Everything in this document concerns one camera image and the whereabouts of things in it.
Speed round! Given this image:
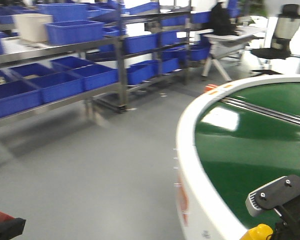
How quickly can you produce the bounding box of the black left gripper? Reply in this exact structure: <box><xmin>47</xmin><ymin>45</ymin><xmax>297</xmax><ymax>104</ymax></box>
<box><xmin>0</xmin><ymin>217</ymin><xmax>26</xmax><ymax>240</ymax></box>

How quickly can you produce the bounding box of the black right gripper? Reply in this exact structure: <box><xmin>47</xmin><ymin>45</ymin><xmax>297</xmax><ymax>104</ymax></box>
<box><xmin>268</xmin><ymin>192</ymin><xmax>300</xmax><ymax>240</ymax></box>

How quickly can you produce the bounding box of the yellow studded toy brick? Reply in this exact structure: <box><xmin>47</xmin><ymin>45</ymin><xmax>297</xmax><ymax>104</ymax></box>
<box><xmin>240</xmin><ymin>223</ymin><xmax>274</xmax><ymax>240</ymax></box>

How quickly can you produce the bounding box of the white outer turntable rim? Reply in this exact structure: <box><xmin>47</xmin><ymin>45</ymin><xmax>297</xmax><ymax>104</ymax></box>
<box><xmin>175</xmin><ymin>74</ymin><xmax>300</xmax><ymax>240</ymax></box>

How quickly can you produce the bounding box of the steel shelving rack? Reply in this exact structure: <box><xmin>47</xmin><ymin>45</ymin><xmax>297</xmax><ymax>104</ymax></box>
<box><xmin>0</xmin><ymin>1</ymin><xmax>190</xmax><ymax>127</ymax></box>

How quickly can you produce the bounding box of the white office desk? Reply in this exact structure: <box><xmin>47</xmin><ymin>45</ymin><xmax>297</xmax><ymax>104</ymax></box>
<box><xmin>201</xmin><ymin>26</ymin><xmax>267</xmax><ymax>82</ymax></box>

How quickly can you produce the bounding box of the black mesh office chair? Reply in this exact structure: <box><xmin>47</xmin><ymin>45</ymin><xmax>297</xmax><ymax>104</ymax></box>
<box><xmin>250</xmin><ymin>3</ymin><xmax>300</xmax><ymax>62</ymax></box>

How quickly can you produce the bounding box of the beige plastic basket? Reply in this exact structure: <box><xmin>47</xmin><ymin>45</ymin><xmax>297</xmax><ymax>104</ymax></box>
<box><xmin>12</xmin><ymin>13</ymin><xmax>53</xmax><ymax>43</ymax></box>

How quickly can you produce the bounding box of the black backpack on desk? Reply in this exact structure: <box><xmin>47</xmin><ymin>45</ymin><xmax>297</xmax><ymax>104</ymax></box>
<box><xmin>209</xmin><ymin>1</ymin><xmax>238</xmax><ymax>36</ymax></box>

